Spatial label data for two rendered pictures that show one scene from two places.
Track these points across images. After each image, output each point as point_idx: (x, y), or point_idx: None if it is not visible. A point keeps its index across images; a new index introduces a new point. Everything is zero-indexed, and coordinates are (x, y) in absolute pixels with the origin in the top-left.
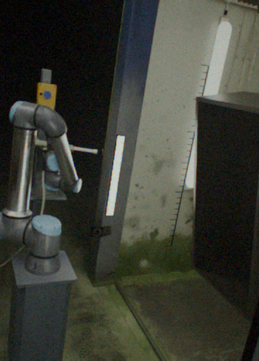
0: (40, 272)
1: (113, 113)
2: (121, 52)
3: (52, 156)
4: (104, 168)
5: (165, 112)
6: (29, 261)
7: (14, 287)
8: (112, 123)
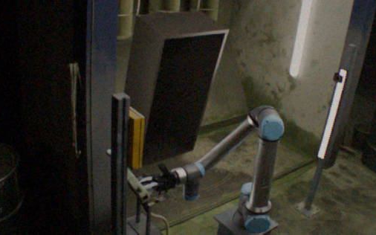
0: None
1: (103, 97)
2: (101, 23)
3: (199, 165)
4: (98, 164)
5: None
6: None
7: None
8: (103, 110)
